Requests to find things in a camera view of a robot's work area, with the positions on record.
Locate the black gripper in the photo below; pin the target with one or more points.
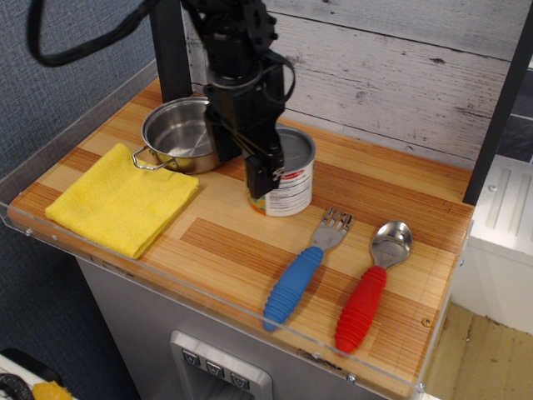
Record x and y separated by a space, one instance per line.
240 120

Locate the toy food can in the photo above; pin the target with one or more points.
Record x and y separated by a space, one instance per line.
294 193

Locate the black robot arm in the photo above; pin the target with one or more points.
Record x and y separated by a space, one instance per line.
236 36

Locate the small steel pot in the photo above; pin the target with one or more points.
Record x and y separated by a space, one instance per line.
176 138

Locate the yellow folded cloth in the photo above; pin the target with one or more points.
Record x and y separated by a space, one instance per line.
120 206

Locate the grey toy fridge cabinet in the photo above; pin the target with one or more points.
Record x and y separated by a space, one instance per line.
141 321

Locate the silver dispenser button panel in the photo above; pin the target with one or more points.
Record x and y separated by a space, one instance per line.
207 372

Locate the clear acrylic table guard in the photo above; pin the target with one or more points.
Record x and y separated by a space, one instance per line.
207 276

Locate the white plastic unit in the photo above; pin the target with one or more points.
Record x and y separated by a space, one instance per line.
494 275

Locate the orange yellow object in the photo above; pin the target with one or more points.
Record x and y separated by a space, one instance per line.
50 391

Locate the white black device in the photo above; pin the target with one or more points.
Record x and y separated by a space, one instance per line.
20 373

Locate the dark left frame post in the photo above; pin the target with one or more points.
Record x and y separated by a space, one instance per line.
170 47

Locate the dark frame post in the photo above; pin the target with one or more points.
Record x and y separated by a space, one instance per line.
170 47
504 105

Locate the blue handled fork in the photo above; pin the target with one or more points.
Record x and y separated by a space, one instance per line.
289 289

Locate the red handled spoon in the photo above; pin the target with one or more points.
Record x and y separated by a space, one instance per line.
390 246

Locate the dark right frame post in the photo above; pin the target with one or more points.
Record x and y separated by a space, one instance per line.
504 105

